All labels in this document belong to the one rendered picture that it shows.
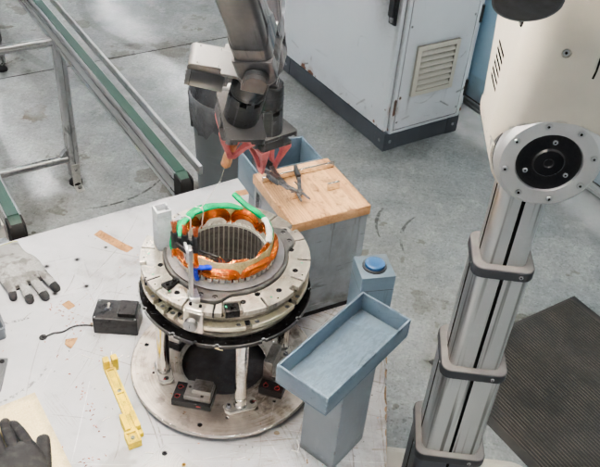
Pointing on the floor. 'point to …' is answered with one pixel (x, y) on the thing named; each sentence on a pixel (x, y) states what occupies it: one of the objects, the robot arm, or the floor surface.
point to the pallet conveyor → (118, 110)
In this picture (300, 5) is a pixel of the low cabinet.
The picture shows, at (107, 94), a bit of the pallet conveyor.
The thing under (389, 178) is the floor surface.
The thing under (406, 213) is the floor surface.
